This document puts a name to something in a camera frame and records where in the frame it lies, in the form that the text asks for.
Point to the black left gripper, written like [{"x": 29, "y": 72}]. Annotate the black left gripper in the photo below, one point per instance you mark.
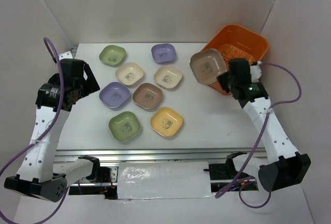
[{"x": 90, "y": 85}]

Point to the green plate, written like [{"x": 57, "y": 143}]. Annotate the green plate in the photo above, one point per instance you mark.
[
  {"x": 124, "y": 126},
  {"x": 112, "y": 55}
]

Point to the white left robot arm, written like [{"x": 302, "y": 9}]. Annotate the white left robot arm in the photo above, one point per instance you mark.
[{"x": 36, "y": 177}]

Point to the taupe square panda plate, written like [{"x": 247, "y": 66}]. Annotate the taupe square panda plate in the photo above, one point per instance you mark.
[{"x": 207, "y": 65}]

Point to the cream plate left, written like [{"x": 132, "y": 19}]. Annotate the cream plate left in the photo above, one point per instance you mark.
[{"x": 129, "y": 74}]

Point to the cream plate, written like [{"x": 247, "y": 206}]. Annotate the cream plate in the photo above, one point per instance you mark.
[
  {"x": 129, "y": 74},
  {"x": 168, "y": 76}
]

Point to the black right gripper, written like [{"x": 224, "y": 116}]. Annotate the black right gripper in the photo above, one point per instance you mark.
[{"x": 221, "y": 78}]

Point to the orange plastic bin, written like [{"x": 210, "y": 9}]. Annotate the orange plastic bin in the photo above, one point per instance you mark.
[{"x": 235, "y": 41}]

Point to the yellow square panda plate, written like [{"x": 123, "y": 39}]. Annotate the yellow square panda plate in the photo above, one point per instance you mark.
[{"x": 166, "y": 122}]

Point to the purple plate far centre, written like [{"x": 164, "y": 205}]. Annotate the purple plate far centre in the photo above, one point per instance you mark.
[{"x": 163, "y": 53}]

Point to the aluminium rail frame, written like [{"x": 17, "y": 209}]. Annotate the aluminium rail frame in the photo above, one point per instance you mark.
[{"x": 214, "y": 125}]

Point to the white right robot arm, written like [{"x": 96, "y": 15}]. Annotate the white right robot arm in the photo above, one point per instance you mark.
[{"x": 274, "y": 161}]

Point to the purple plate left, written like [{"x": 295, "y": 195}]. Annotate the purple plate left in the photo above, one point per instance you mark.
[{"x": 114, "y": 95}]

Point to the cream plate right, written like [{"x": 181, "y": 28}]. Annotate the cream plate right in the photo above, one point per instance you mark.
[{"x": 168, "y": 76}]

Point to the purple plate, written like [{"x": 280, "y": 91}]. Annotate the purple plate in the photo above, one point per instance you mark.
[
  {"x": 163, "y": 53},
  {"x": 114, "y": 95}
]

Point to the brown plate centre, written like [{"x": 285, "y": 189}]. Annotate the brown plate centre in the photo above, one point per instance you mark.
[{"x": 147, "y": 96}]

